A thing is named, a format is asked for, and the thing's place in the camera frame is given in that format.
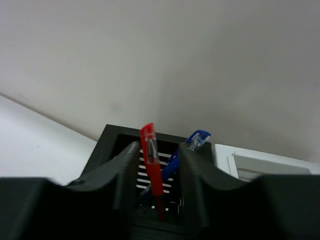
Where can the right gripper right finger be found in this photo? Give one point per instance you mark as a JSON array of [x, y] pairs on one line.
[[218, 206]]

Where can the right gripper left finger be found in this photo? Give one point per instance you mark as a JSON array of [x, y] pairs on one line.
[[99, 205]]

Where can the red gel pen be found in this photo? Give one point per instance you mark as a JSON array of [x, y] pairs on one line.
[[149, 147]]

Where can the blue gel pen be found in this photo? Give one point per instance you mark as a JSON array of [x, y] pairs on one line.
[[195, 141]]

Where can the white pen holder box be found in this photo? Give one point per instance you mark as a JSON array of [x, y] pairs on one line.
[[246, 165]]

